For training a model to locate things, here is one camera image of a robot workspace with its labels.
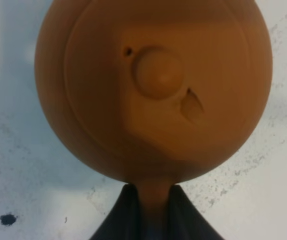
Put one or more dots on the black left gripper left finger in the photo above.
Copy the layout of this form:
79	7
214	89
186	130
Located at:
125	221

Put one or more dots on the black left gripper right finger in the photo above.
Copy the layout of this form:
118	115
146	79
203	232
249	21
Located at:
184	221

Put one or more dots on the brown clay teapot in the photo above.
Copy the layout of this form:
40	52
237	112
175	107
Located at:
153	92

